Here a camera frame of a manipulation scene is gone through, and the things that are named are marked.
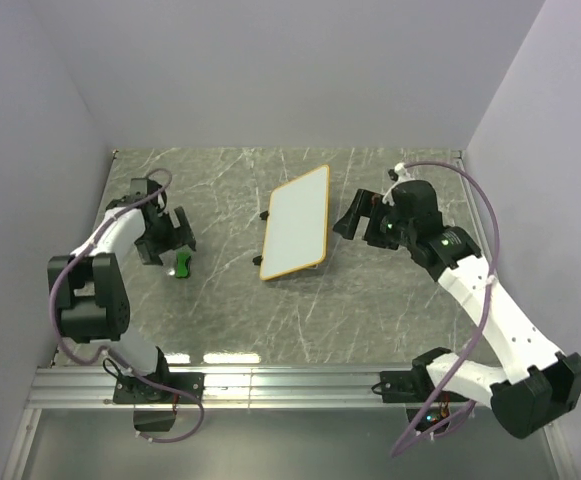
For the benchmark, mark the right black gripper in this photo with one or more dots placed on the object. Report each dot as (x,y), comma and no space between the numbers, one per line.
(369,204)

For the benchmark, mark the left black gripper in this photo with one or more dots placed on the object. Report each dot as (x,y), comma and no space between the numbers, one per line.
(150,251)

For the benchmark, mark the green whiteboard eraser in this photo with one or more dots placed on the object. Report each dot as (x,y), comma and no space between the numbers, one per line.
(182,268)

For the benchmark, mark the yellow framed whiteboard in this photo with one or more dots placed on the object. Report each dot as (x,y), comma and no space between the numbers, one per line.
(308,193)

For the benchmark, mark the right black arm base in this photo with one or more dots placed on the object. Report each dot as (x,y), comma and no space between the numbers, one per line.
(403,386)

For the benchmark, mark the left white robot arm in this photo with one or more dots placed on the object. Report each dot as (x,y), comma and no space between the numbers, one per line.
(88,304)

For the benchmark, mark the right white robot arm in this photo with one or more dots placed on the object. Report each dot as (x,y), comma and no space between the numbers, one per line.
(535,383)

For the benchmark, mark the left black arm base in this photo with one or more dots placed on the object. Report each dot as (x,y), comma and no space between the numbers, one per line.
(179,387)

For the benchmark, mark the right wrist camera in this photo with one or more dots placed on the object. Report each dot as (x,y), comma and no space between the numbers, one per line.
(400,173)

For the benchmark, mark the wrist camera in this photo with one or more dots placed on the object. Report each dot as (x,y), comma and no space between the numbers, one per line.
(142,187)
(400,173)

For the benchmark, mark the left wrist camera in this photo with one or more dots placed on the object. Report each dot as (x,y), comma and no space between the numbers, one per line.
(142,187)

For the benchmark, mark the aluminium right side rail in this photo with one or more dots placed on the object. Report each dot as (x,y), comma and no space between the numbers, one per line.
(491,254)

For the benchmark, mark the aluminium rail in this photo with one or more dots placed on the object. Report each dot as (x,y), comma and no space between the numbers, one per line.
(261,422)
(491,254)

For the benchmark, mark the aluminium front rail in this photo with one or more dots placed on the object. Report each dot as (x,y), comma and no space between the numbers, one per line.
(261,422)

